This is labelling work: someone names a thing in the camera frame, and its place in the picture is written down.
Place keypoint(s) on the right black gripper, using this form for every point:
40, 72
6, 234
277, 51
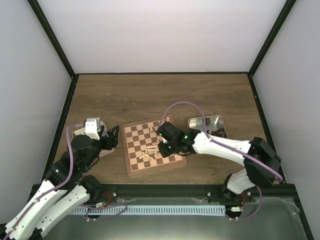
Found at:
165, 152

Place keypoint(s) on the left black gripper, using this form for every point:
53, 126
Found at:
113, 139

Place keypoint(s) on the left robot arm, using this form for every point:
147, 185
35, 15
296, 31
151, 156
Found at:
65, 185

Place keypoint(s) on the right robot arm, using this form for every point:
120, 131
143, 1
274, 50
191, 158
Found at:
260, 162

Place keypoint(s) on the pile of light chess pieces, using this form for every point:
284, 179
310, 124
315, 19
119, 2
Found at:
150, 152

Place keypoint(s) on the wooden chess board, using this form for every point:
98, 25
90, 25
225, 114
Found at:
135, 137

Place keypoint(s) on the pile of dark chess pieces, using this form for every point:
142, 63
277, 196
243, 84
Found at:
215, 126

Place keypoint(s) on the left metal tray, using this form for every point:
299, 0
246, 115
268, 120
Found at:
81, 131

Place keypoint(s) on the metal tray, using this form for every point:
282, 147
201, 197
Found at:
199, 124
81, 131

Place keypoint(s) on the right metal tray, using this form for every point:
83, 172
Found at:
199, 124

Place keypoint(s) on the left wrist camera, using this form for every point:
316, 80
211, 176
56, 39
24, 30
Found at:
94, 128

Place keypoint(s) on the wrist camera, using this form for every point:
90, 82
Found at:
94, 128
167, 120

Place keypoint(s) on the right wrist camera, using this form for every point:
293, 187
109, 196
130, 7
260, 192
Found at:
167, 120

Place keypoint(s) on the light blue cable duct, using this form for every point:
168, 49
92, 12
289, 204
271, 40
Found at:
155, 210

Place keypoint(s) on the black front rail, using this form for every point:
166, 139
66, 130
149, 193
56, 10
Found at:
211, 192

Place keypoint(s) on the black frame posts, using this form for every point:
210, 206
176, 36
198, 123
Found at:
280, 20

